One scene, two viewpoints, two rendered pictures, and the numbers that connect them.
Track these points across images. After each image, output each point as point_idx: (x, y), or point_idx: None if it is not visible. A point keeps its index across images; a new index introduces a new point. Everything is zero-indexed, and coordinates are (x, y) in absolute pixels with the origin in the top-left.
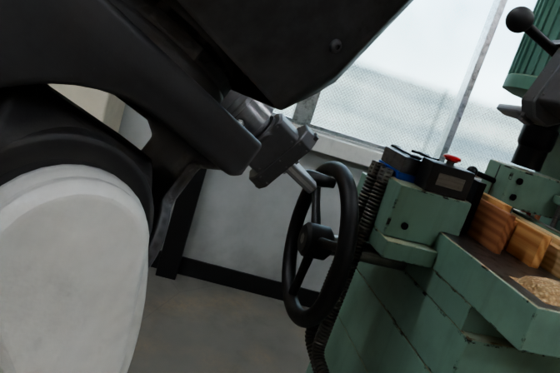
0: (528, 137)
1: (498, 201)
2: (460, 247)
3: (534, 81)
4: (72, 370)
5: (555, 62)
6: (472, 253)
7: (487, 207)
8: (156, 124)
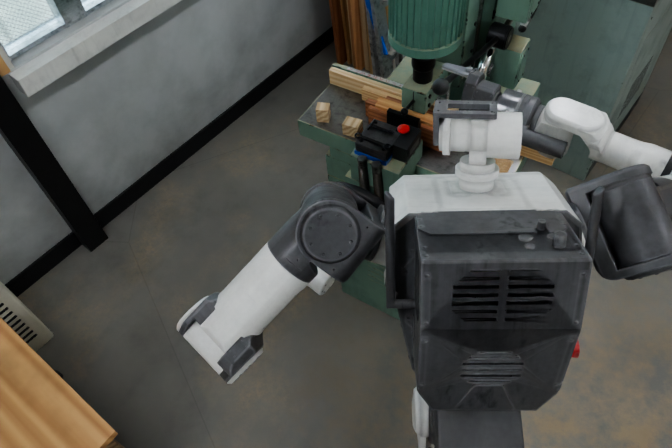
0: (422, 69)
1: (431, 124)
2: (437, 173)
3: (459, 108)
4: None
5: (467, 98)
6: (445, 173)
7: (428, 131)
8: None
